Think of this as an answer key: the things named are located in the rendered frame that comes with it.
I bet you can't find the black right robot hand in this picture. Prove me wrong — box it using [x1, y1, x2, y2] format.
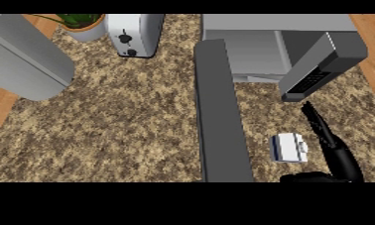
[279, 100, 366, 183]

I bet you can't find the white milk carton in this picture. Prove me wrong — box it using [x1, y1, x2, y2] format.
[268, 132, 310, 164]

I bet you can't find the dark grey microwave door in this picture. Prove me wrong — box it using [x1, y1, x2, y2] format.
[193, 39, 256, 183]

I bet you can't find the grey microwave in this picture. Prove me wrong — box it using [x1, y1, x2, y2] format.
[200, 14, 369, 103]

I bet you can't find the silver toaster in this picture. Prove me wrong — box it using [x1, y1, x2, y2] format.
[104, 14, 166, 59]

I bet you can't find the potted green plant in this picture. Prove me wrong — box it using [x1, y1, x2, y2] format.
[31, 14, 107, 43]

